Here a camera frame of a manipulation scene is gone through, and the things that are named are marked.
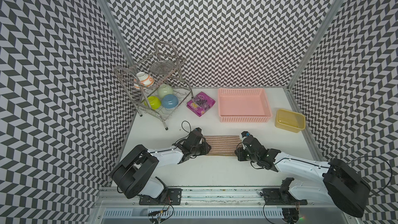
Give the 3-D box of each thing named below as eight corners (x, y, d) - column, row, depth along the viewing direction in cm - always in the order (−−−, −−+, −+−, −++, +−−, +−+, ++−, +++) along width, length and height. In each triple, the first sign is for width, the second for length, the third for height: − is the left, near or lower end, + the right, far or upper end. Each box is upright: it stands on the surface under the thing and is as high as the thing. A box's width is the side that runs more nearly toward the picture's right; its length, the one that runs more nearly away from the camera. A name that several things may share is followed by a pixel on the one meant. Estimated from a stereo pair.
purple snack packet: (185, 106, 108) (185, 103, 105) (201, 93, 116) (201, 90, 113) (199, 117, 102) (199, 114, 99) (215, 103, 110) (215, 99, 107)
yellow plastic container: (275, 126, 99) (278, 122, 95) (276, 110, 108) (279, 105, 104) (301, 134, 96) (306, 130, 92) (301, 116, 104) (305, 112, 100)
